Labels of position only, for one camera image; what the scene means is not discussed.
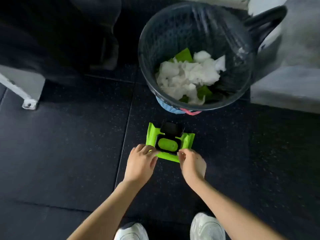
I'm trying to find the person's right hand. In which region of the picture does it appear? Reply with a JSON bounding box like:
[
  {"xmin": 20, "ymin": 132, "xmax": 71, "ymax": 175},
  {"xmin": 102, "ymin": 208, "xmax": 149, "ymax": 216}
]
[{"xmin": 177, "ymin": 148, "xmax": 207, "ymax": 188}]

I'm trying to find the person's left hand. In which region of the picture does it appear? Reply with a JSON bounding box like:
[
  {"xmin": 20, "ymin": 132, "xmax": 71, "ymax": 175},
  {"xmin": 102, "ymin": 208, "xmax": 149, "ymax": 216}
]
[{"xmin": 123, "ymin": 144, "xmax": 160, "ymax": 188}]

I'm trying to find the green wet wipes pack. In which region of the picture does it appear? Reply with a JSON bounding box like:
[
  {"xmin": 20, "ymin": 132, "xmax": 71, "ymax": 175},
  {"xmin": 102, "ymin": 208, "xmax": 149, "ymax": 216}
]
[{"xmin": 146, "ymin": 121, "xmax": 195, "ymax": 163}]

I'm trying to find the person's right forearm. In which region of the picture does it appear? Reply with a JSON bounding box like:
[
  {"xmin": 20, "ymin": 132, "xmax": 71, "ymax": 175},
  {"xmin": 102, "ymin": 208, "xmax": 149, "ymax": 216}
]
[{"xmin": 189, "ymin": 177, "xmax": 285, "ymax": 240}]

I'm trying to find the person's left forearm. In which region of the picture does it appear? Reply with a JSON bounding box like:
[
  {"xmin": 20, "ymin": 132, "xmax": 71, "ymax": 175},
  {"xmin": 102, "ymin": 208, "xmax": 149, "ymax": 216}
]
[{"xmin": 67, "ymin": 180, "xmax": 148, "ymax": 240}]

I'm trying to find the person's right white sneaker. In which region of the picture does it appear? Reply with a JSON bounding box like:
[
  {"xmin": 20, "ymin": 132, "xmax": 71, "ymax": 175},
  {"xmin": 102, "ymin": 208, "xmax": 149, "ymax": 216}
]
[{"xmin": 190, "ymin": 212, "xmax": 226, "ymax": 240}]

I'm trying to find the person's white sneaker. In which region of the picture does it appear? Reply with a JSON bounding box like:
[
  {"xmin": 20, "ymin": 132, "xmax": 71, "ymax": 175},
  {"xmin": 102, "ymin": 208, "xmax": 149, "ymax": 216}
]
[
  {"xmin": 114, "ymin": 222, "xmax": 149, "ymax": 240},
  {"xmin": 190, "ymin": 212, "xmax": 226, "ymax": 240}
]

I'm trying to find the person's left white sneaker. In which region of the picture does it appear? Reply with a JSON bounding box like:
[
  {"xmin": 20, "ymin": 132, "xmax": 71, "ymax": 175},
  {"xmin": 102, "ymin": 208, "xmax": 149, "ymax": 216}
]
[{"xmin": 114, "ymin": 222, "xmax": 149, "ymax": 240}]

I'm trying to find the black dumbbell white lettering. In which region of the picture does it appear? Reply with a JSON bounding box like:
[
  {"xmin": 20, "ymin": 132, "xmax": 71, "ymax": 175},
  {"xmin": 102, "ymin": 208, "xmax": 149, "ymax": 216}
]
[{"xmin": 37, "ymin": 0, "xmax": 123, "ymax": 83}]

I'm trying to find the blue plastic trash basket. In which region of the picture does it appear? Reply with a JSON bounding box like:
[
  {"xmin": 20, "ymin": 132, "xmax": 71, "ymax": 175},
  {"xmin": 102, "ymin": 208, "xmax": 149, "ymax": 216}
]
[{"xmin": 155, "ymin": 96, "xmax": 190, "ymax": 115}]

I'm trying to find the green crumpled wrapper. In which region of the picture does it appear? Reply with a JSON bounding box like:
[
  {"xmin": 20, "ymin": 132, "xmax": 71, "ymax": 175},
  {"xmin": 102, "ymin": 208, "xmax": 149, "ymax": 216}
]
[
  {"xmin": 169, "ymin": 48, "xmax": 193, "ymax": 63},
  {"xmin": 179, "ymin": 85, "xmax": 213, "ymax": 103}
]

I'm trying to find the white metal rack leg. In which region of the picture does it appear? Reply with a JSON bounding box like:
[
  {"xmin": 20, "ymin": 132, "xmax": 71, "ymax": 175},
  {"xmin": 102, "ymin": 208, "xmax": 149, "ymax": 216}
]
[{"xmin": 0, "ymin": 64, "xmax": 46, "ymax": 110}]

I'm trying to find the black kettlebell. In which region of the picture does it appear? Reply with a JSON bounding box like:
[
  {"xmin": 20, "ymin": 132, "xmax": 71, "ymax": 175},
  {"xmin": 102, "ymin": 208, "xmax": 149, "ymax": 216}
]
[{"xmin": 244, "ymin": 5, "xmax": 288, "ymax": 52}]

